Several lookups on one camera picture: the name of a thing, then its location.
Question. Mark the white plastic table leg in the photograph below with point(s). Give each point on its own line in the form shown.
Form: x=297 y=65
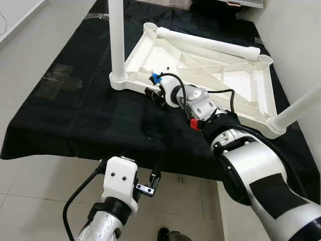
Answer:
x=301 y=108
x=117 y=35
x=210 y=44

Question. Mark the grey metal table leg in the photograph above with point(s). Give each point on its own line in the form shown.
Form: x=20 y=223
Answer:
x=179 y=177

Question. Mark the black tablecloth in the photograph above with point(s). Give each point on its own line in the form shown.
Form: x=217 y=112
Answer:
x=75 y=115

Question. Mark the white plastic table top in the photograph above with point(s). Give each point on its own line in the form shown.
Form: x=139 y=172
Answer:
x=241 y=80

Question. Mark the clear tape patch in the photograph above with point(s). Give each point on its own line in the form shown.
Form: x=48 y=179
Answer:
x=57 y=80

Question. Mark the clear tape strip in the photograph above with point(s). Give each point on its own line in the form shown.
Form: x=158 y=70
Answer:
x=257 y=40
x=98 y=16

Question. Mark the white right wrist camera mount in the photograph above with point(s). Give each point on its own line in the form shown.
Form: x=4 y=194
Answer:
x=167 y=93

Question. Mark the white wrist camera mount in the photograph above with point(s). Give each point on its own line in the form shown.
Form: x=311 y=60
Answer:
x=167 y=93
x=120 y=178

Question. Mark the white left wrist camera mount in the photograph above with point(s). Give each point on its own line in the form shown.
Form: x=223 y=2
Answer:
x=120 y=178

